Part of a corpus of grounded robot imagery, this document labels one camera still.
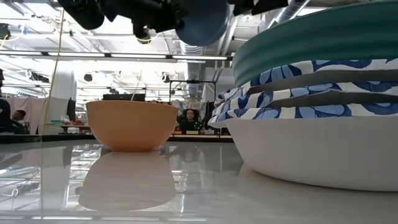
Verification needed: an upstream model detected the black metal table frame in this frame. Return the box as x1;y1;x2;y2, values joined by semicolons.
0;133;234;144

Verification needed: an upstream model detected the long ceiling light strip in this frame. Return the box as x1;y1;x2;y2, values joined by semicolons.
0;50;234;65

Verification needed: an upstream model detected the black metal stand frame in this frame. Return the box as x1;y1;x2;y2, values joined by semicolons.
169;79;218;105

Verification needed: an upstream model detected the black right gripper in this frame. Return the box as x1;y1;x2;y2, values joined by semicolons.
228;0;290;16

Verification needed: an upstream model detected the white pillar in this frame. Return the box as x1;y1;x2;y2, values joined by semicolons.
49;60;78;135

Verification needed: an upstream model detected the pink cloth partition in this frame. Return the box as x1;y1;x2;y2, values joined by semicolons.
6;96;44;134

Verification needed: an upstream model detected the yellow cable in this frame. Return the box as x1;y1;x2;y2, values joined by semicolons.
42;7;66;135

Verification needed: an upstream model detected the black ceiling-mounted device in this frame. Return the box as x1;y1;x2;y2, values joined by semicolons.
136;29;152;44

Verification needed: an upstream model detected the green bowl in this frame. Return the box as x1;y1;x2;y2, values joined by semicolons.
232;0;398;88

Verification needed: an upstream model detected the orange bowl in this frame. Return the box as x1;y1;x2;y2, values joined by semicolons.
86;100;180;152

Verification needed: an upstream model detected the white blue-patterned bottom bowl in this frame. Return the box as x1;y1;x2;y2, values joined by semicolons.
207;102;398;192

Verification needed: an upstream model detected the silver ventilation duct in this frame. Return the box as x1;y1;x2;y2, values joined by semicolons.
276;0;312;24
180;42;209;94

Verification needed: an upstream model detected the black monitor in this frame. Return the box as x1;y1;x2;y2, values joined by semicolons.
102;93;146;101

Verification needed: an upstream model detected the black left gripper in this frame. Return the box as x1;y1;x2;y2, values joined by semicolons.
99;0;191;40

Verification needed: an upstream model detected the person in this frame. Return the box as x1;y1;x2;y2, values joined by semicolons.
177;108;205;135
0;98;30;134

